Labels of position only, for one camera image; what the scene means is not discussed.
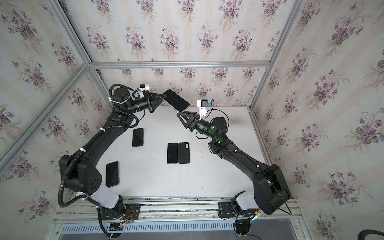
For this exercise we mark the aluminium rail front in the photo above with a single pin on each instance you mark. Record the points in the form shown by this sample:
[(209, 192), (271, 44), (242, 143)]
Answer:
[(155, 209)]

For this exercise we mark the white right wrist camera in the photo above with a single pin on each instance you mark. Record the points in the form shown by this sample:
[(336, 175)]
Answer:
[(203, 107)]

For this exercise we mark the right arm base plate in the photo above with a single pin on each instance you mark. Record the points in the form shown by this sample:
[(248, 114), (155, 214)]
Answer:
[(229, 210)]

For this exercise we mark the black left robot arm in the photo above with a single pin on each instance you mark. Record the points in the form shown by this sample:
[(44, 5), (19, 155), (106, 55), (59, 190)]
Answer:
[(80, 178)]

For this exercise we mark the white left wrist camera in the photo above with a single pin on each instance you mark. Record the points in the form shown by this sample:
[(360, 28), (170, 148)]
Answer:
[(143, 87)]

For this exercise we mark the black phone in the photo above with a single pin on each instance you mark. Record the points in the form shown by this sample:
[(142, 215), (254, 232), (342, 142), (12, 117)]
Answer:
[(138, 138)]

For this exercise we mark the white ventilated strip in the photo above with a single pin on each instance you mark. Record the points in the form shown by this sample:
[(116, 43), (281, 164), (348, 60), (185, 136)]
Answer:
[(151, 227)]

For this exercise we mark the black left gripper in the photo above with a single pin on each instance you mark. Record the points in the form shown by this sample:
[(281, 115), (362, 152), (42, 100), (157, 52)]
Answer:
[(150, 102)]

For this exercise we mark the black phone case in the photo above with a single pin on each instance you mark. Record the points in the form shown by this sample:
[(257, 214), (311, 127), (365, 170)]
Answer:
[(184, 153)]

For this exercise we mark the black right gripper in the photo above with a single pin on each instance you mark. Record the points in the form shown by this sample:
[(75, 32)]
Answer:
[(191, 122)]

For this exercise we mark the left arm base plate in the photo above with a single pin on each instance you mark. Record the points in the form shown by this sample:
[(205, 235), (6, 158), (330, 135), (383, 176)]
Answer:
[(130, 212)]

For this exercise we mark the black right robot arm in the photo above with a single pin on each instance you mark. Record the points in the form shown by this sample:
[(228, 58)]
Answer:
[(270, 188)]

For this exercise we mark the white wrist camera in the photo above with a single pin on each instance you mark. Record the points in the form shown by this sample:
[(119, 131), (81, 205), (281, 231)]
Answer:
[(203, 107), (143, 87)]

